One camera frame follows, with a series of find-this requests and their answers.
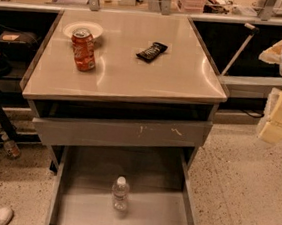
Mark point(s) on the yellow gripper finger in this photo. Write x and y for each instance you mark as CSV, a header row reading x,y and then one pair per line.
x,y
270,125
273,54

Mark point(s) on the clear plastic water bottle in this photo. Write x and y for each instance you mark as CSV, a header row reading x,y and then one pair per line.
x,y
120,190

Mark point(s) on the closed grey top drawer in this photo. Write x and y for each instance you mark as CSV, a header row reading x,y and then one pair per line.
x,y
118,132

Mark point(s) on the grey drawer cabinet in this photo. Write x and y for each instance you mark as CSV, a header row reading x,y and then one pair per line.
x,y
180,84

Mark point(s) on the open grey middle drawer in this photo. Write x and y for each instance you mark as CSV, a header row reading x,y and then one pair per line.
x,y
157,177

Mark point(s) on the bottle on floor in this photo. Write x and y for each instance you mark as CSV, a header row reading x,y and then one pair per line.
x,y
10,147

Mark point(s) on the white pole with black tip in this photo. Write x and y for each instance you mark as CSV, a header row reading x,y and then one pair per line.
x,y
253,31

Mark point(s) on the black snack bar wrapper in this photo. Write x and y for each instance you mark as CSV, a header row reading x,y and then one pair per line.
x,y
148,55

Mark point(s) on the white paper plate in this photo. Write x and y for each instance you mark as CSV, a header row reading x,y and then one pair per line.
x,y
95,29

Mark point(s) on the orange soda can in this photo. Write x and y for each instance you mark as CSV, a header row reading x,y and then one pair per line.
x,y
83,48

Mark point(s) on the black bag on shelf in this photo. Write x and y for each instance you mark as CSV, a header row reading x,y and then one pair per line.
x,y
19,46

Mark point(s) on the grey metal bracket right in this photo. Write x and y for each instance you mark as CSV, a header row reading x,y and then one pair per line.
x,y
265,9

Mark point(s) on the grey metal bracket middle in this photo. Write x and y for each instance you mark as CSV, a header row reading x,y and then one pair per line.
x,y
166,7

